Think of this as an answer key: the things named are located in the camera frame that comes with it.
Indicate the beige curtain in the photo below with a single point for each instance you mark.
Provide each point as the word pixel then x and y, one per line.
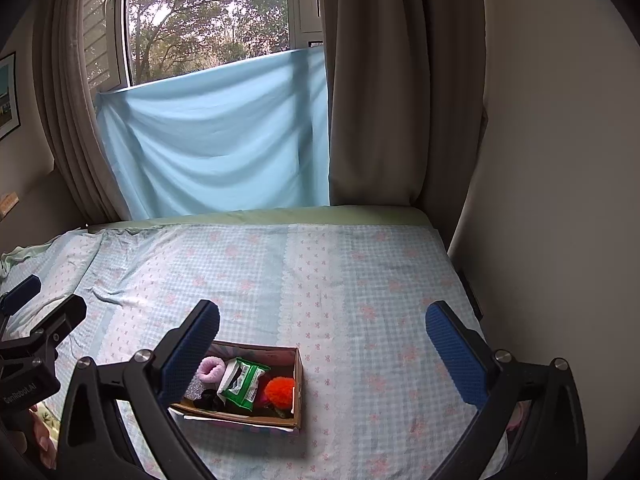
pixel 75 100
pixel 380 80

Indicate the window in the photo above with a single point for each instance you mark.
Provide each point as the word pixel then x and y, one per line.
pixel 210 15

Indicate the glittery silver sponge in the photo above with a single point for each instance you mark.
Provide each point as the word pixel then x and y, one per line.
pixel 194 388

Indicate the pink fluffy scrunchie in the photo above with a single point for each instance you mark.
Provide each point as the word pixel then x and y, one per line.
pixel 210 367

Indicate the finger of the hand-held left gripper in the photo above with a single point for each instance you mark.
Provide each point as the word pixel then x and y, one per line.
pixel 60 320
pixel 22 292

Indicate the cardboard box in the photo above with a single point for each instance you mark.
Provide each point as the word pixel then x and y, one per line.
pixel 292 385

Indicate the framed wall picture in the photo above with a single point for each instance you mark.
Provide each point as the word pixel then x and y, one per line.
pixel 7 97

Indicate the light green bed sheet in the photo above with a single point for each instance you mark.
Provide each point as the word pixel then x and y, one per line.
pixel 280 215

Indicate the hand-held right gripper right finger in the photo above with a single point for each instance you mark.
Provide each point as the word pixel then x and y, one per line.
pixel 455 355

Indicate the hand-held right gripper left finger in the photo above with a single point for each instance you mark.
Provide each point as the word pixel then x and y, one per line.
pixel 192 350

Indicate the pink slipper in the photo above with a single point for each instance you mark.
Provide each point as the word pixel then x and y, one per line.
pixel 519 414

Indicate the small wooden wall piece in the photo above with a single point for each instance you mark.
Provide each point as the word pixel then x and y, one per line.
pixel 7 203

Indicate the light blue hanging cloth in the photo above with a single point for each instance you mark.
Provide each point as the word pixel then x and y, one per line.
pixel 210 145

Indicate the orange and green plush toy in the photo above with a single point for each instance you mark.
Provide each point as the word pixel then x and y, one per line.
pixel 279 394

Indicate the person's left hand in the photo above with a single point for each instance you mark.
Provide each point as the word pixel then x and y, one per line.
pixel 39 437

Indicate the black soft item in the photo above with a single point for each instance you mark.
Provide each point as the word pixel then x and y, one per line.
pixel 207 401

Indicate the green snack packet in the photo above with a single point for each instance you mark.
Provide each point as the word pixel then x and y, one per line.
pixel 244 384

